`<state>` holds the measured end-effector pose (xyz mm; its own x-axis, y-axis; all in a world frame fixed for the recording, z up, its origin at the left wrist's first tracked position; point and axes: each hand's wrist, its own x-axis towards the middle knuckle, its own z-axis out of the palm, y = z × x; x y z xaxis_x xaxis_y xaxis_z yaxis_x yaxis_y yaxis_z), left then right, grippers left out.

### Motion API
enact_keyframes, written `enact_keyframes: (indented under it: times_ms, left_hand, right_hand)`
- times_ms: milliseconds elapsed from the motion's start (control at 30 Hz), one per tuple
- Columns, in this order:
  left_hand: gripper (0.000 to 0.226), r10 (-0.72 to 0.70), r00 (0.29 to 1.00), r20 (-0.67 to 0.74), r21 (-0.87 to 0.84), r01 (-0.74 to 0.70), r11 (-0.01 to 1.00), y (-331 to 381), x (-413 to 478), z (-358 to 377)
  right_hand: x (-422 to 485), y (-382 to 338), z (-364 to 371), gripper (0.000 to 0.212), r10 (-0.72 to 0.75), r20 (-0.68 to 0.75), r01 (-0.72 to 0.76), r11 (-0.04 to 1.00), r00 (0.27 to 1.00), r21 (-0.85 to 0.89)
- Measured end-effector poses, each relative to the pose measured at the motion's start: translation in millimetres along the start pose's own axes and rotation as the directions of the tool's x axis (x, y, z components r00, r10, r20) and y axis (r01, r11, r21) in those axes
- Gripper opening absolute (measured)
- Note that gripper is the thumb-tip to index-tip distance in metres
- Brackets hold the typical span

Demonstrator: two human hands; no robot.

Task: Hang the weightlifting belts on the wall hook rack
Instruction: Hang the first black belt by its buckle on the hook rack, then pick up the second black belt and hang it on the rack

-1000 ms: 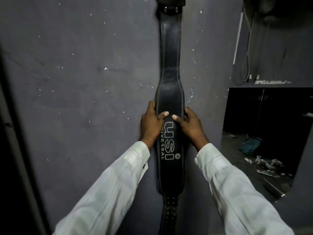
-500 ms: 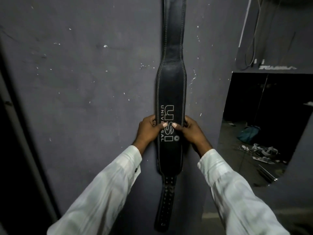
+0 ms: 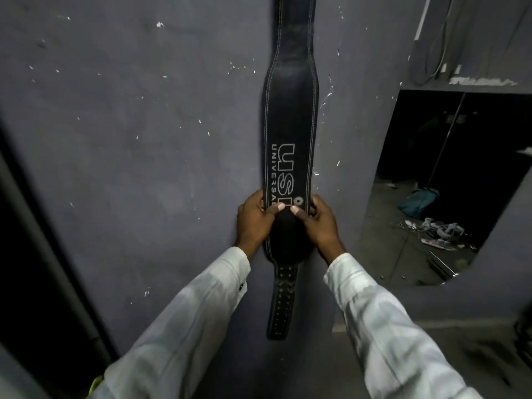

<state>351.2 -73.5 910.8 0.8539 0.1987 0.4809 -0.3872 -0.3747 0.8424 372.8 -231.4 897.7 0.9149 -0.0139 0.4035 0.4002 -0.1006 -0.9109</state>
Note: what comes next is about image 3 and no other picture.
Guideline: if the person's left forearm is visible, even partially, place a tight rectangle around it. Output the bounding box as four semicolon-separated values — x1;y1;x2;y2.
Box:
89;246;252;399

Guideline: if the person's right hand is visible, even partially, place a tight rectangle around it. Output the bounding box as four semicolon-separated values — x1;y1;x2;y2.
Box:
289;195;347;267

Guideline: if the pile of white items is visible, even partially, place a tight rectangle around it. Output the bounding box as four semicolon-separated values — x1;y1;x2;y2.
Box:
400;218;466;250

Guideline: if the black USI leather belt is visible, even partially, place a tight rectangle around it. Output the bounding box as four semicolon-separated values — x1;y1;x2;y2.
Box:
260;0;320;341

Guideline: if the white gym machine shroud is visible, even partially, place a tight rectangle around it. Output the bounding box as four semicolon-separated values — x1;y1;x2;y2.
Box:
0;342;53;399

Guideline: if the person's right forearm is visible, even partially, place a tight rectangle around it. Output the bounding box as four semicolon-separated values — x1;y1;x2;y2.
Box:
323;252;485;399

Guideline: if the broken wall mirror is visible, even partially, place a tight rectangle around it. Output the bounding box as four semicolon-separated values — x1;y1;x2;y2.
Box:
353;89;532;287

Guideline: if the teal bag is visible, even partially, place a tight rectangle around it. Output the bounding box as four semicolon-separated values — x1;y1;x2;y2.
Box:
397;187;441;220

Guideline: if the person's left hand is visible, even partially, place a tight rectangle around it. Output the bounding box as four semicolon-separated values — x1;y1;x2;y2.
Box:
234;190;287;262

